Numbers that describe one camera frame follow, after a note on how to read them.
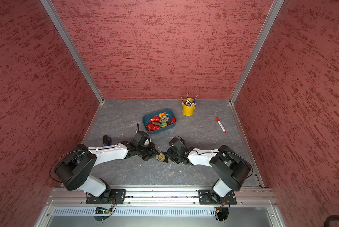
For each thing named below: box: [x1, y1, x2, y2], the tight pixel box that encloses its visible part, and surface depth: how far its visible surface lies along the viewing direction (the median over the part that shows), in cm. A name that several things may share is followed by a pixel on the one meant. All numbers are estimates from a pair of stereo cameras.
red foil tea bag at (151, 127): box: [145, 122, 161, 131], surface depth 97 cm
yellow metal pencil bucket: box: [180, 97, 197, 117], surface depth 109 cm
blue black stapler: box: [102, 134, 112, 147], surface depth 94 cm
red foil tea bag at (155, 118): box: [148, 114, 160, 122], surface depth 105 cm
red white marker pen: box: [215, 116, 227, 134], surface depth 105 cm
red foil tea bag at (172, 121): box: [167, 117, 176, 126], surface depth 103 cm
